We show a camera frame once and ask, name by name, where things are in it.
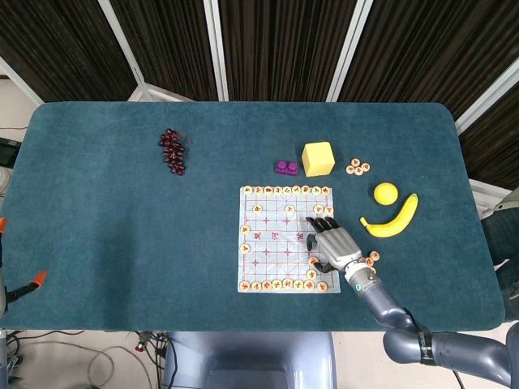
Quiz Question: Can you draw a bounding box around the chinese chess board sheet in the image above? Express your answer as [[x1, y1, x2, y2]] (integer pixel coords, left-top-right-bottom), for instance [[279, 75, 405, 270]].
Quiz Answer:
[[236, 185, 342, 294]]

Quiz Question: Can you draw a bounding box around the black floor cable bundle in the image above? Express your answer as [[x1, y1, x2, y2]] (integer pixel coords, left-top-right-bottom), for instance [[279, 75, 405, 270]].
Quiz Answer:
[[145, 331, 180, 389]]

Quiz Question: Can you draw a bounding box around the black box device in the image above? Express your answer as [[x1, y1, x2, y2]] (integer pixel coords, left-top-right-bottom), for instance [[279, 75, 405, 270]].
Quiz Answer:
[[0, 136, 22, 167]]

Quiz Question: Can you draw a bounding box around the purple toy building block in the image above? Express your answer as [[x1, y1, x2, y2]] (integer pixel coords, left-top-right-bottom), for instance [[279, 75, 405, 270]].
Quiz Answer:
[[274, 160, 300, 177]]

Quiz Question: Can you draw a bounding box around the yellow foam cube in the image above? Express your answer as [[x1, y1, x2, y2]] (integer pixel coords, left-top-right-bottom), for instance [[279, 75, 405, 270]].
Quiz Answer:
[[301, 141, 337, 178]]

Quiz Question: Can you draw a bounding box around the black strap with white print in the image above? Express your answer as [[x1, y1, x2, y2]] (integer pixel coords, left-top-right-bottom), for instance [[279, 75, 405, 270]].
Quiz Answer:
[[415, 330, 433, 365]]

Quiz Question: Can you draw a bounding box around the yellow ball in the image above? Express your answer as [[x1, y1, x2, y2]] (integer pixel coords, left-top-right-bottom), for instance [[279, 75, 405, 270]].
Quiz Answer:
[[372, 182, 399, 206]]

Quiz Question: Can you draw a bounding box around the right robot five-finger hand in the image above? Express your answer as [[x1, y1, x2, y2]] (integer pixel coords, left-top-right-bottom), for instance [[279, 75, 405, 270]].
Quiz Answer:
[[305, 216, 362, 272]]

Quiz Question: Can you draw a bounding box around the teal table cloth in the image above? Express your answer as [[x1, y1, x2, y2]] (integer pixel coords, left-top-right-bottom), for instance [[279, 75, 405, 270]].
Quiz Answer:
[[0, 100, 506, 332]]

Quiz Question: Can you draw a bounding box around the yellow banana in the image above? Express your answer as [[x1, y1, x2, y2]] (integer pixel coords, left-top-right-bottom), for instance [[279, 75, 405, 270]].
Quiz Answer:
[[359, 193, 420, 238]]

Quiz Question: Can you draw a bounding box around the grey looped floor cable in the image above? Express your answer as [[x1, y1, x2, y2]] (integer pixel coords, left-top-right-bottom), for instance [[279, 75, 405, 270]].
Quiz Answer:
[[7, 344, 122, 389]]

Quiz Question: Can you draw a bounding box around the dark red grape bunch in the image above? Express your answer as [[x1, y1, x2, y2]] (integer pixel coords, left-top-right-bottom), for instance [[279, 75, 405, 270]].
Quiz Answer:
[[157, 127, 194, 177]]

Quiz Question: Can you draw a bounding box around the blue-grey robot torso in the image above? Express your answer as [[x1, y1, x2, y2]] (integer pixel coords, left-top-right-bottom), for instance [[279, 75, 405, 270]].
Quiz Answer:
[[161, 331, 338, 389]]

